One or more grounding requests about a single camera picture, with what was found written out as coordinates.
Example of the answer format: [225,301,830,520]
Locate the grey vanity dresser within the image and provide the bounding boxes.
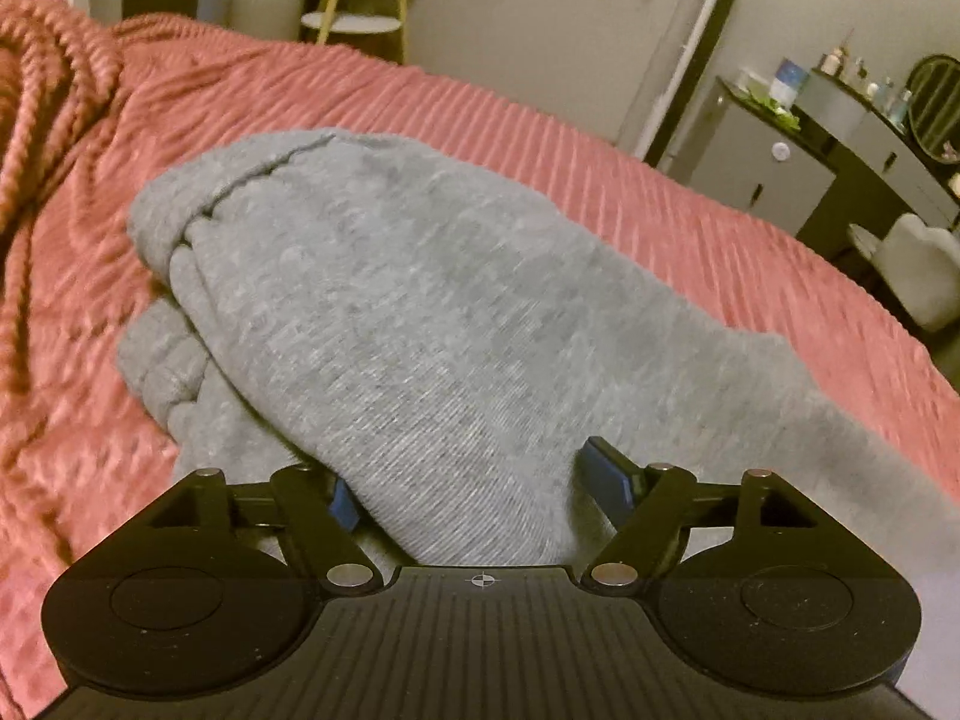
[660,75,960,260]

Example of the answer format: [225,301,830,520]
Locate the grey pants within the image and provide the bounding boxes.
[116,131,960,569]

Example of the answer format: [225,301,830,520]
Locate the oval black-framed mirror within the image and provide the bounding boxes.
[905,54,960,163]

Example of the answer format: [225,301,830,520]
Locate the blue and white container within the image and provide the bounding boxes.
[768,58,809,108]

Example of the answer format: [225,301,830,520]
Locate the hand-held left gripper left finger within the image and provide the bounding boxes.
[141,465,378,592]

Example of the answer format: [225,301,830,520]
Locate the round white side table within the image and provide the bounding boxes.
[300,0,410,65]

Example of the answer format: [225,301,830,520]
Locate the pink ribbed blanket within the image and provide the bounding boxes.
[0,0,960,720]

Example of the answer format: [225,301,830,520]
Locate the tall white and black panel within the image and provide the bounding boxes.
[618,0,752,163]

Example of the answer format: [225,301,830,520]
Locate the white plush chair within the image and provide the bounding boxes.
[847,213,960,332]

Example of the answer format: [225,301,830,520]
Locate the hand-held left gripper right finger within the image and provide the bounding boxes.
[580,435,827,590]

